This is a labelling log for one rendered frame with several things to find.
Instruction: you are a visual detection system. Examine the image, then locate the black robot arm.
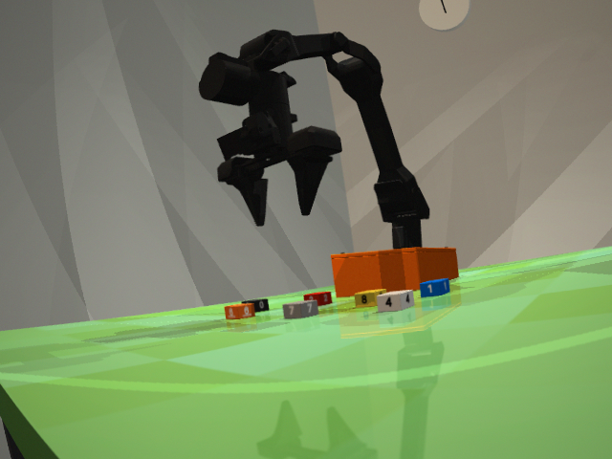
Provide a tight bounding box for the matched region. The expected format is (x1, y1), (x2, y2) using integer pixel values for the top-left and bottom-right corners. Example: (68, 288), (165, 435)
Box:
(199, 30), (429, 249)

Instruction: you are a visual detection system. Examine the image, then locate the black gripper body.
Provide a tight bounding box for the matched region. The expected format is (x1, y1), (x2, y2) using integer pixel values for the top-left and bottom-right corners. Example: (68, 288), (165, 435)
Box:
(217, 102), (342, 183)

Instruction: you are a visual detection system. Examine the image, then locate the blue block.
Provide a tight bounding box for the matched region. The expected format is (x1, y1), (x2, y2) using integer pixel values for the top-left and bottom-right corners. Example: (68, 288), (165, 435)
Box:
(420, 278), (450, 297)

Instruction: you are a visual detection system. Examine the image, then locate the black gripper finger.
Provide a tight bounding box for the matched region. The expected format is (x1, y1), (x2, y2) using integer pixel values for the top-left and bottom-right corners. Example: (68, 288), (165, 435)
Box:
(225, 176), (269, 227)
(285, 153), (333, 216)

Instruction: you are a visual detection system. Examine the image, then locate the yellow block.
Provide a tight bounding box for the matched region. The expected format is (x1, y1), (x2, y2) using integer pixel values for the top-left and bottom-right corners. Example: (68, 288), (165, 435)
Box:
(354, 289), (386, 308)

